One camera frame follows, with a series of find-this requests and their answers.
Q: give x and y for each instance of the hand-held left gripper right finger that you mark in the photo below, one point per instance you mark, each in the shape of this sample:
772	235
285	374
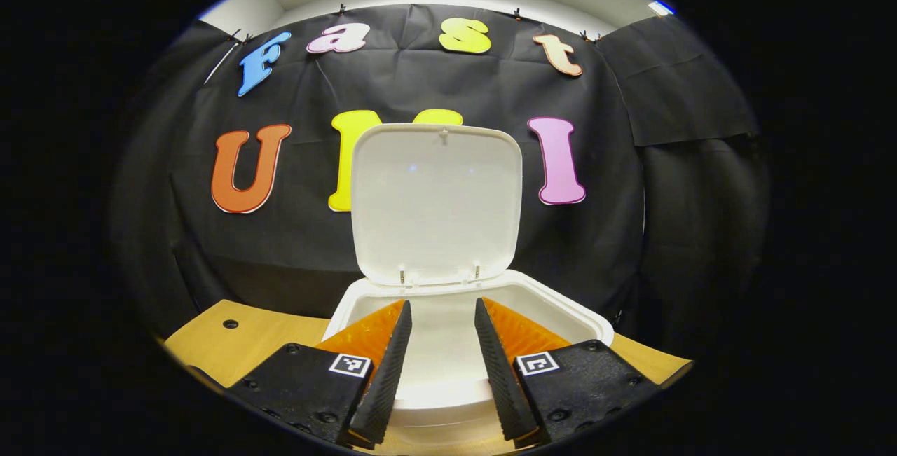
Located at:
501	386

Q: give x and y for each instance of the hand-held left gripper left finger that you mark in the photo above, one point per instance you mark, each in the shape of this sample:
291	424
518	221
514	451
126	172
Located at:
385	386

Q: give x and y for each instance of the white garbage bin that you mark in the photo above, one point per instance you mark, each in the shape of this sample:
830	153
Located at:
441	344

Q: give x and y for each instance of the white garbage bin lid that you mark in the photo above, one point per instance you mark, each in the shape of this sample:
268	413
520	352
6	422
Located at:
434	204

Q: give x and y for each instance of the wooden desktop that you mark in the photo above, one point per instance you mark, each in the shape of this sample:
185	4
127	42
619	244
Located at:
245	337

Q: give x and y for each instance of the black backdrop cloth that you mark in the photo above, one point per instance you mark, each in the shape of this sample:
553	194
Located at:
596	246

